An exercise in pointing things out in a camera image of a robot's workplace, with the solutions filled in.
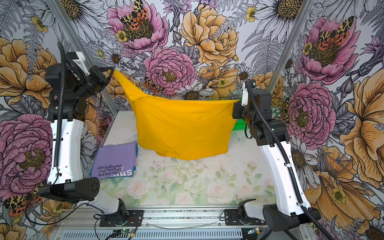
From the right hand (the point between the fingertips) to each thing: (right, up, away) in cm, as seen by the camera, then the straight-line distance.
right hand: (238, 107), depth 65 cm
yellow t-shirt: (-25, -10, +16) cm, 31 cm away
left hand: (-51, +14, -3) cm, 53 cm away
